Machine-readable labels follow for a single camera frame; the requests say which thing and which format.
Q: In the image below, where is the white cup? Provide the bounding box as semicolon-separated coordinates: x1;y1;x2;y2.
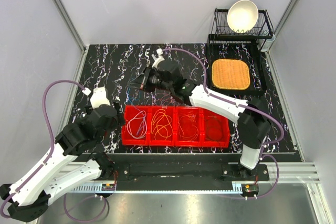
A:
259;34;276;52

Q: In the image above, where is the black dish rack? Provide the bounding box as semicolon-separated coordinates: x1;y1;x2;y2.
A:
207;8;274;50

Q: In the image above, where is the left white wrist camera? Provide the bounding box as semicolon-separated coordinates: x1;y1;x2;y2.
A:
82;87;111;109

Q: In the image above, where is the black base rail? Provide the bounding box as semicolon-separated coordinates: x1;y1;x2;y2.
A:
108;153;269;182

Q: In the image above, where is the white wire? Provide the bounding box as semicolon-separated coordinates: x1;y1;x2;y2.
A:
126;110;148;140

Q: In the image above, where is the purple red wire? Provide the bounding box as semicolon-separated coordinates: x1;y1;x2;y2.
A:
154;92;184;108

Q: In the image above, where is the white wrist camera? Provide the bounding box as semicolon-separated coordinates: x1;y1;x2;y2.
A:
82;87;111;109
152;48;165;70

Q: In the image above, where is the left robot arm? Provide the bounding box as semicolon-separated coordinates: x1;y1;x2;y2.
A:
1;102;125;222

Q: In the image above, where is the yellow wire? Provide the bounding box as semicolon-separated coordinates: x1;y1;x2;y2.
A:
150;108;174;142

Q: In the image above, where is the black tray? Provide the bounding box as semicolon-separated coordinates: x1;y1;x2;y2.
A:
204;40;268;97

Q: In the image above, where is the orange woven mat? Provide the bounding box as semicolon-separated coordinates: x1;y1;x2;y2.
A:
212;59;250;90

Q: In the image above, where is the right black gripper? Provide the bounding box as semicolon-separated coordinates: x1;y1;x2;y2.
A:
128;65;173;94

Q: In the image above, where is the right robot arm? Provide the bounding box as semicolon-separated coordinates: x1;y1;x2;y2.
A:
128;61;271;180

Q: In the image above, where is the red bin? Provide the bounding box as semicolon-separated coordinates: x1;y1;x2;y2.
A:
203;109;230;148
148;106;174;146
173;106;204;147
121;105;149;145

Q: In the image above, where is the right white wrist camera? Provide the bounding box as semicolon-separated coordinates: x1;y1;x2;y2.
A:
152;48;165;70

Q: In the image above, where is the white bowl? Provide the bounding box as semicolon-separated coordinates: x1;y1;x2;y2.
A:
227;0;259;33

